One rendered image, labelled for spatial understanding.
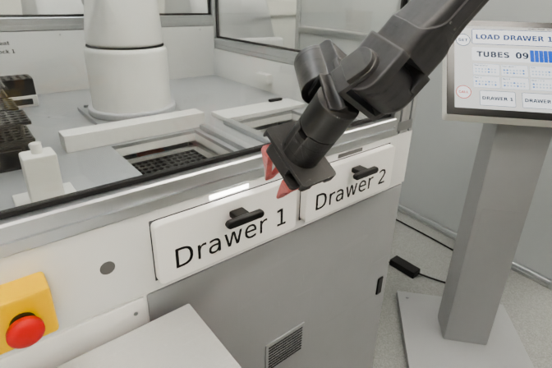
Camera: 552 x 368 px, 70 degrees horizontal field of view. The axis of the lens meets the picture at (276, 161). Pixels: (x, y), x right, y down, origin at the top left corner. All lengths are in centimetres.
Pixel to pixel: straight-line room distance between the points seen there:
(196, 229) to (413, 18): 44
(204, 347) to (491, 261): 115
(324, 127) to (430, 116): 192
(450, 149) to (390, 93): 190
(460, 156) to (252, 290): 169
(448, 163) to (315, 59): 190
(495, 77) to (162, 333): 106
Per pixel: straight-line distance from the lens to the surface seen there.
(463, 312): 171
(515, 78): 131
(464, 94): 124
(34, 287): 60
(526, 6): 214
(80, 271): 64
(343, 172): 86
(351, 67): 45
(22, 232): 59
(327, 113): 47
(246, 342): 94
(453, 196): 242
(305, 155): 52
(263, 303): 90
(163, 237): 64
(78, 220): 61
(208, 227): 68
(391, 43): 45
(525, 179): 146
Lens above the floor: 125
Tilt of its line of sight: 23 degrees down
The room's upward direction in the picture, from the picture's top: 1 degrees clockwise
